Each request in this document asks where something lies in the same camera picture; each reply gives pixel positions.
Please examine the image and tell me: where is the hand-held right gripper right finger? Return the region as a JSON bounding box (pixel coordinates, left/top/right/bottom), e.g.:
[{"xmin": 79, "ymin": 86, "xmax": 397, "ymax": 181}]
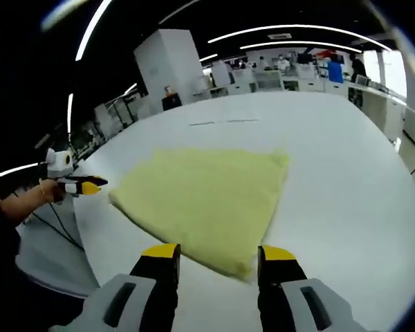
[{"xmin": 257, "ymin": 244, "xmax": 371, "ymax": 332}]

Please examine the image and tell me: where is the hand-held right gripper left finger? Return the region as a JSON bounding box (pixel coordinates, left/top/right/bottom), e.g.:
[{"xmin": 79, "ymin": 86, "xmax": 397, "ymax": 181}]
[{"xmin": 48, "ymin": 243, "xmax": 181, "ymax": 332}]

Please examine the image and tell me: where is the yellow blue grey garment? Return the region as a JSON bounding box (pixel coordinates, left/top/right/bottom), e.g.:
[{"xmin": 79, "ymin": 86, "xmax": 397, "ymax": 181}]
[{"xmin": 107, "ymin": 147, "xmax": 291, "ymax": 280}]

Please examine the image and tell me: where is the person's left hand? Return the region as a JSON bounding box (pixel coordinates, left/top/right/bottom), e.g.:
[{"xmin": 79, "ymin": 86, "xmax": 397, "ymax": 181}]
[{"xmin": 39, "ymin": 179, "xmax": 67, "ymax": 205}]

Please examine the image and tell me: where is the short ceiling light strip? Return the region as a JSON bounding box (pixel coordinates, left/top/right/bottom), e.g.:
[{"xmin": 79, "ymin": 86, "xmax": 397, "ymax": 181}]
[
  {"xmin": 67, "ymin": 93, "xmax": 74, "ymax": 134},
  {"xmin": 0, "ymin": 161, "xmax": 39, "ymax": 177}
]

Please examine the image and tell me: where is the grey white table cover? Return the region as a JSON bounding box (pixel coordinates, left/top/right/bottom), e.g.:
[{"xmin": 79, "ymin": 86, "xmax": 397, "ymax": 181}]
[{"xmin": 15, "ymin": 200, "xmax": 101, "ymax": 298}]

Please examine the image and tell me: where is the black cabinet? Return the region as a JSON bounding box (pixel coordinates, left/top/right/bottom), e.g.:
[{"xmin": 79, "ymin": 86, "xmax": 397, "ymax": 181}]
[{"xmin": 161, "ymin": 93, "xmax": 183, "ymax": 111}]

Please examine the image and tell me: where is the person's dark clothing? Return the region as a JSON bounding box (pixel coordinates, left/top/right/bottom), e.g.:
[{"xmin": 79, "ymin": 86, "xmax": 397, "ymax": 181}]
[{"xmin": 0, "ymin": 172, "xmax": 91, "ymax": 332}]

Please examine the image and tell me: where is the long ceiling light strip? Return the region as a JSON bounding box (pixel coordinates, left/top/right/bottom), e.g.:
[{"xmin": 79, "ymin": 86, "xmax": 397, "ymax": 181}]
[{"xmin": 75, "ymin": 0, "xmax": 113, "ymax": 62}]

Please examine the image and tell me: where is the white square pillar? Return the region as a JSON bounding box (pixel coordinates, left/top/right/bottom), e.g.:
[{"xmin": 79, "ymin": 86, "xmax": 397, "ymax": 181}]
[{"xmin": 133, "ymin": 28, "xmax": 203, "ymax": 108}]

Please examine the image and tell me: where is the white desk row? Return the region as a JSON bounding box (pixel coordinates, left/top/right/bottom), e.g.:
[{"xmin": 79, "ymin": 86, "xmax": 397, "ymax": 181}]
[{"xmin": 347, "ymin": 81, "xmax": 407, "ymax": 139}]

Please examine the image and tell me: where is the blue container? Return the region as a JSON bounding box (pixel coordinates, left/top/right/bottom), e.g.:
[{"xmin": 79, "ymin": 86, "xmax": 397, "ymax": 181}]
[{"xmin": 327, "ymin": 60, "xmax": 344, "ymax": 84}]

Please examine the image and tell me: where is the curved ceiling light strip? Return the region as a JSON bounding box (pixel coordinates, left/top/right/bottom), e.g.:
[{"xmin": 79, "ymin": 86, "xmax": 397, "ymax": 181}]
[
  {"xmin": 207, "ymin": 24, "xmax": 391, "ymax": 51},
  {"xmin": 239, "ymin": 40, "xmax": 362, "ymax": 53}
]

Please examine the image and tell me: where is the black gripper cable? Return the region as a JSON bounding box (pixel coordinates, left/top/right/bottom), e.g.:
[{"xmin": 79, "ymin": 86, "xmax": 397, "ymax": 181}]
[{"xmin": 30, "ymin": 202, "xmax": 84, "ymax": 250}]

